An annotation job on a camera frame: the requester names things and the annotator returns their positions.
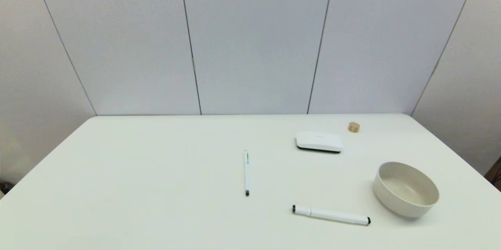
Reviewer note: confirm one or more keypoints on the thin white pen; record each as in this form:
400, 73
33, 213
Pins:
246, 173

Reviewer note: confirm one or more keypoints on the white whiteboard eraser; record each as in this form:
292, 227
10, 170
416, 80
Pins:
319, 140

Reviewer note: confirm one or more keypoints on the small wooden cylinder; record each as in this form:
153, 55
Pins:
354, 127

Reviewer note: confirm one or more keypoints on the white marker with black caps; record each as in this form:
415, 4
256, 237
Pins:
332, 215

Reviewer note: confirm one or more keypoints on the beige round bowl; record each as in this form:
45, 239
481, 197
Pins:
405, 191

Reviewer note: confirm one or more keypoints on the brown furniture piece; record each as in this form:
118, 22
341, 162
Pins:
495, 173

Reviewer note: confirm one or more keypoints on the dark object beside table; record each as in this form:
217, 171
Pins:
1, 187

